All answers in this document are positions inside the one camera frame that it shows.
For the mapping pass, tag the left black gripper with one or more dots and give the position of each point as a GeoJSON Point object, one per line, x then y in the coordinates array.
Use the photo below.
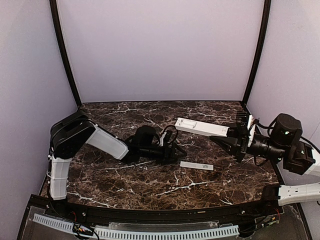
{"type": "Point", "coordinates": [171, 151]}

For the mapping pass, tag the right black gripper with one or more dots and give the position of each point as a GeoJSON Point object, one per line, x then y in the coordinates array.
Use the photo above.
{"type": "Point", "coordinates": [240, 141]}

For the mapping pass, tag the white battery cover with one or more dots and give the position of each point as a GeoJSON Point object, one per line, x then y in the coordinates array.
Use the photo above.
{"type": "Point", "coordinates": [199, 166]}

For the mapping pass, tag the white remote control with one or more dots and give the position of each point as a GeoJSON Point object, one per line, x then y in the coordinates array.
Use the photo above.
{"type": "Point", "coordinates": [201, 128]}

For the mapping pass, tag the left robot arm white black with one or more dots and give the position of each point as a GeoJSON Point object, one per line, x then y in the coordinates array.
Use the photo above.
{"type": "Point", "coordinates": [69, 135]}

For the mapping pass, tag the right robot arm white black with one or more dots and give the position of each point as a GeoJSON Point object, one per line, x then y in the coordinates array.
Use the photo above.
{"type": "Point", "coordinates": [280, 141]}

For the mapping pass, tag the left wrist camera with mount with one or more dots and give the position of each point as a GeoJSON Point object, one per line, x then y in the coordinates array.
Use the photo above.
{"type": "Point", "coordinates": [166, 135]}

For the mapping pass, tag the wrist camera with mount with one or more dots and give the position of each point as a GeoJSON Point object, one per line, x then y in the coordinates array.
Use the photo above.
{"type": "Point", "coordinates": [246, 124]}
{"type": "Point", "coordinates": [166, 135]}

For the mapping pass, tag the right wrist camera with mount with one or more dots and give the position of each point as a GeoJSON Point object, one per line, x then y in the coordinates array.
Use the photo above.
{"type": "Point", "coordinates": [246, 124]}

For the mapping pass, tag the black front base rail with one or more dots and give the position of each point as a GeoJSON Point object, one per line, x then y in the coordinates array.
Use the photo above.
{"type": "Point", "coordinates": [239, 214]}

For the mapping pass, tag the grey slotted cable duct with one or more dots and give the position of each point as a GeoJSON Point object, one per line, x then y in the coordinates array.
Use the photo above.
{"type": "Point", "coordinates": [130, 231]}

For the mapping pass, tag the black left frame post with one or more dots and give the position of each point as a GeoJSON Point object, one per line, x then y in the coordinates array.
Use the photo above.
{"type": "Point", "coordinates": [63, 52]}

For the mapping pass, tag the black frame post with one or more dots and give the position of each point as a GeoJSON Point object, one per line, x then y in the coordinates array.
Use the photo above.
{"type": "Point", "coordinates": [258, 51]}
{"type": "Point", "coordinates": [63, 52]}

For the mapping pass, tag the black right frame post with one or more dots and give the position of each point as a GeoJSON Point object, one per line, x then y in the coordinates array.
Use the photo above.
{"type": "Point", "coordinates": [258, 51]}

